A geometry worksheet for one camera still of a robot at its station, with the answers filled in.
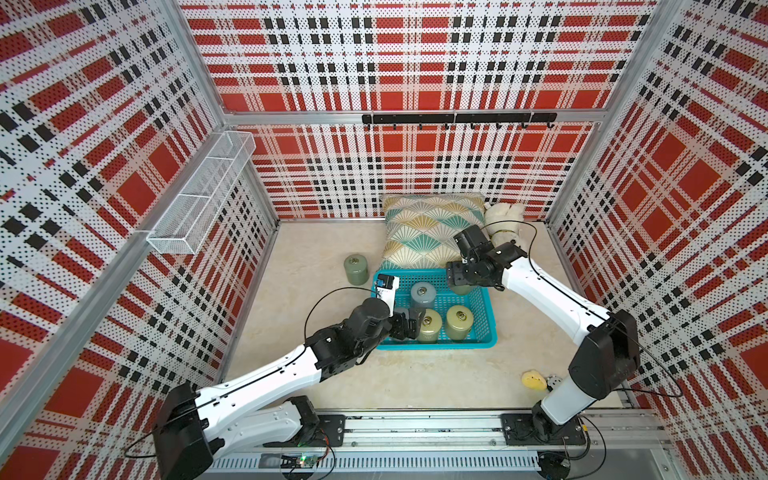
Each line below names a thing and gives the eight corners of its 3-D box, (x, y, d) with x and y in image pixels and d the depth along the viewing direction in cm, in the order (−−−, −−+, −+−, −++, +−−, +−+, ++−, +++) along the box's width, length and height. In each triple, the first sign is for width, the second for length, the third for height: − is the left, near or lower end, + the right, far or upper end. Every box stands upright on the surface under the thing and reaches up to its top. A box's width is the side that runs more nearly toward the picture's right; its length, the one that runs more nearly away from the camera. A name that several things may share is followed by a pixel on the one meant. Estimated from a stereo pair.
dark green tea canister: (346, 286, 104) (343, 272, 97) (349, 268, 108) (345, 254, 102) (367, 286, 104) (365, 272, 97) (369, 268, 108) (366, 254, 102)
